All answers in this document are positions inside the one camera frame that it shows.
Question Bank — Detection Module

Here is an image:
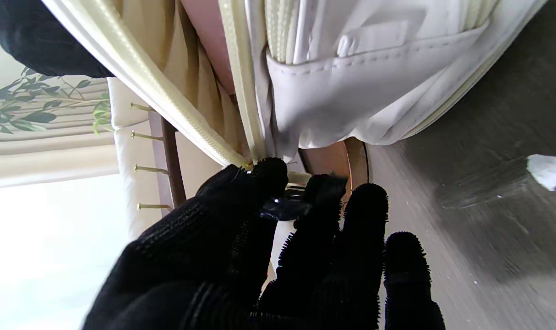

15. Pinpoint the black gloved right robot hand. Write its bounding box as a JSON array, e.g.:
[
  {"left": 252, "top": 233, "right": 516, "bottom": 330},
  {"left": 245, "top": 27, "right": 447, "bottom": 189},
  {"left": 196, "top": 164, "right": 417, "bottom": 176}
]
[{"left": 0, "top": 0, "right": 114, "bottom": 78}]

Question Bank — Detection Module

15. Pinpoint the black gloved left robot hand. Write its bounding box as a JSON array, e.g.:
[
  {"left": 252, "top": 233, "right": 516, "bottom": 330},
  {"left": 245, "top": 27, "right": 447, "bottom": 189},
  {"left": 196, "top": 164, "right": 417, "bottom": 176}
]
[{"left": 81, "top": 157, "right": 446, "bottom": 330}]

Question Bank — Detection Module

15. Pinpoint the cream handbag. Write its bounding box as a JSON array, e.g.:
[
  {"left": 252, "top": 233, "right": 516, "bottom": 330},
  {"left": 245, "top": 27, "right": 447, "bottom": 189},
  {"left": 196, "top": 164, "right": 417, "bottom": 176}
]
[{"left": 41, "top": 0, "right": 548, "bottom": 185}]

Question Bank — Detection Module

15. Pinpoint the dark wooden jewelry stand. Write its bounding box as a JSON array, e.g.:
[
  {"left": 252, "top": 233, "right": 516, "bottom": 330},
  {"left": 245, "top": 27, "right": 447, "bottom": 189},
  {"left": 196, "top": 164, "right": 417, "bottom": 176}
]
[{"left": 130, "top": 101, "right": 371, "bottom": 212}]

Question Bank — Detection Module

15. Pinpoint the dark green leafy plant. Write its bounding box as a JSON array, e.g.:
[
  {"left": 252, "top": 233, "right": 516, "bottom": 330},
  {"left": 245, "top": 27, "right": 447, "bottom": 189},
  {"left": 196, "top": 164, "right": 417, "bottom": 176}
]
[{"left": 0, "top": 66, "right": 113, "bottom": 145}]

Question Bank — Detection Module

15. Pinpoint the beige curtain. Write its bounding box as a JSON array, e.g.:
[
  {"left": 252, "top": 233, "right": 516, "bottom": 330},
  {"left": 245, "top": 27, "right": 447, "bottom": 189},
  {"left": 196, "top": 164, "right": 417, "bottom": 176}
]
[{"left": 0, "top": 76, "right": 119, "bottom": 189}]

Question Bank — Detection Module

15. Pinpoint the white paper scrap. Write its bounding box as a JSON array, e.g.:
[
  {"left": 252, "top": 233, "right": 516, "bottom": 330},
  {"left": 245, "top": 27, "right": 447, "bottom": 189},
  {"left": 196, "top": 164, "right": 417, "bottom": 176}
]
[{"left": 527, "top": 154, "right": 556, "bottom": 192}]

